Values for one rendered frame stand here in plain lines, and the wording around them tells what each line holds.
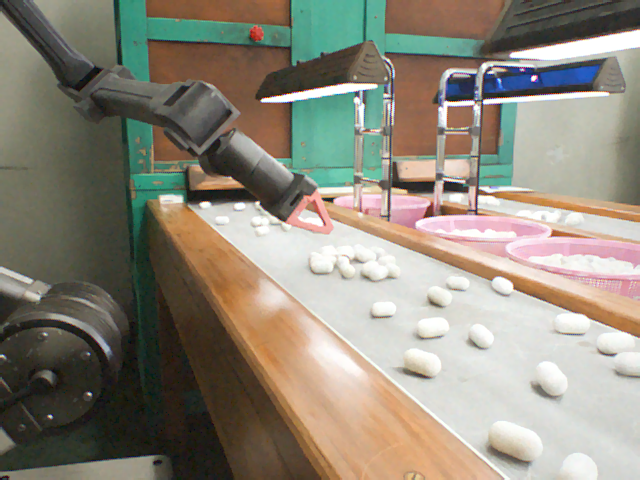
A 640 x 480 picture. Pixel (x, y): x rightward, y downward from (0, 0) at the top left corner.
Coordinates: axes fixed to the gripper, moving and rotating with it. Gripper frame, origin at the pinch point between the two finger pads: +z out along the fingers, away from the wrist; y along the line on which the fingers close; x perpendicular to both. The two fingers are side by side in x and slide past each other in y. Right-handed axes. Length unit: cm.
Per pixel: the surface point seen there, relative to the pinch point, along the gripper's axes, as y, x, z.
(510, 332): -27.5, -0.8, 13.9
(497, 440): -46.6, 9.0, 0.0
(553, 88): 26, -59, 36
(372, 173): 92, -34, 41
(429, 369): -34.8, 7.9, 1.6
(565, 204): 45, -52, 74
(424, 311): -17.8, 2.4, 9.8
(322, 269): 3.1, 5.2, 4.9
